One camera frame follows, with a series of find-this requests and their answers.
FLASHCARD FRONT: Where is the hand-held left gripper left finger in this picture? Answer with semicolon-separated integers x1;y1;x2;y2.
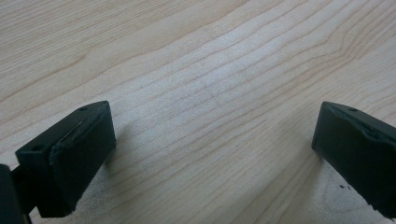
14;100;118;218

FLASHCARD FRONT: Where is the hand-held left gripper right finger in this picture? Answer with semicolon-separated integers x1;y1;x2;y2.
311;101;396;219

